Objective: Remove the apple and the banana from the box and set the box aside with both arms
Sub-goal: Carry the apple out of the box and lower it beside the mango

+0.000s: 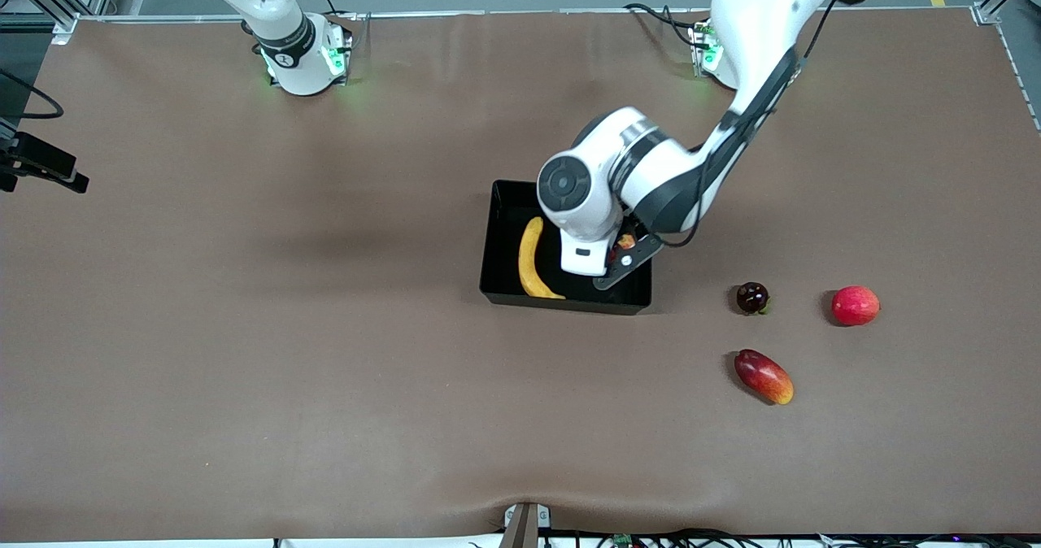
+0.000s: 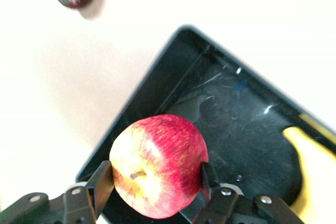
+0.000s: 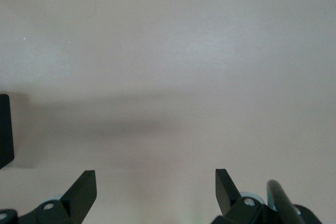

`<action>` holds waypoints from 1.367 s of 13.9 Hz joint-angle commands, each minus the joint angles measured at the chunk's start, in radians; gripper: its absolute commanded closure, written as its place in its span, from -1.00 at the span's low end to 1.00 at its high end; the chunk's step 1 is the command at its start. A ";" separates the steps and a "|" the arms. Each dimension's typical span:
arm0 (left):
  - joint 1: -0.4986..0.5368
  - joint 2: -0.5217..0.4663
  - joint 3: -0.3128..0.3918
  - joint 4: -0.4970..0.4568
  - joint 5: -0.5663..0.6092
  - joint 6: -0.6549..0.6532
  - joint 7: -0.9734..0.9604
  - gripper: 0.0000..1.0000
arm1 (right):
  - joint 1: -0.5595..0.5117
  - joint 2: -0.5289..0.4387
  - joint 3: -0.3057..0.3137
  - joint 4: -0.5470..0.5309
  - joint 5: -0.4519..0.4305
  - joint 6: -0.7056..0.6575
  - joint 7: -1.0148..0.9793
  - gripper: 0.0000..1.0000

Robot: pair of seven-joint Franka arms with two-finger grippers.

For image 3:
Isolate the brown table cover sheet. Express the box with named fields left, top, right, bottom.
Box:
left=0, top=0, right=336, bottom=224

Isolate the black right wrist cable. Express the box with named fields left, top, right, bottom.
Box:
left=266, top=179, right=307, bottom=224

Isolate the black plastic box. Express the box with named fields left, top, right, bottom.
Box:
left=0, top=94, right=15, bottom=169

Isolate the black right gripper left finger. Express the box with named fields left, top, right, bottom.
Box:
left=15, top=170, right=97, bottom=224

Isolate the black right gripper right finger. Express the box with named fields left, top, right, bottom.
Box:
left=212, top=168, right=266, bottom=224

